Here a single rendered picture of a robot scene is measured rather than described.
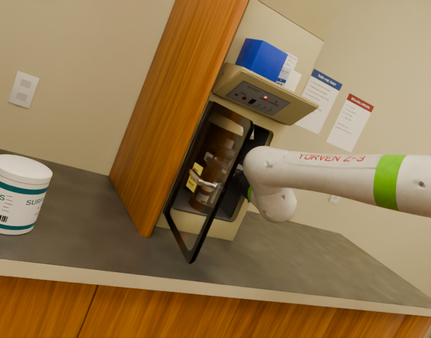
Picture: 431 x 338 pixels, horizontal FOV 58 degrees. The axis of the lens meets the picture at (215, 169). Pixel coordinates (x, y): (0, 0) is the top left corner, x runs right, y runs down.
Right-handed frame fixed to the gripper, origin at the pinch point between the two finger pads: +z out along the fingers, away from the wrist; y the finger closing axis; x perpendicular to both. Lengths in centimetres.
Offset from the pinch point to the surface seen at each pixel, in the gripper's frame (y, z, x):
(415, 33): -102, 36, -91
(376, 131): -109, 36, -37
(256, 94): 7.5, -14.1, -25.5
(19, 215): 61, -27, 21
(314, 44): -10, -7, -49
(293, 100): -4.3, -17.0, -28.5
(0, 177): 67, -25, 13
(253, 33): 12.6, -7.0, -42.0
